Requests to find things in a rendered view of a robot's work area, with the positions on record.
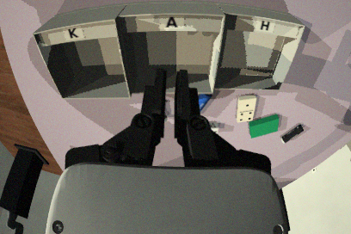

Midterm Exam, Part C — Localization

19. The beige three-compartment bin rack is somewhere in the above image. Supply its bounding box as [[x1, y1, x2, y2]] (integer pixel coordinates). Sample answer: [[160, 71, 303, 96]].
[[33, 1, 305, 99]]

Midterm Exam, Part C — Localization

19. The beige domino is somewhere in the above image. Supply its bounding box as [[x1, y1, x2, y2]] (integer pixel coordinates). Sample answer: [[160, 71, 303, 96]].
[[237, 95, 256, 123]]

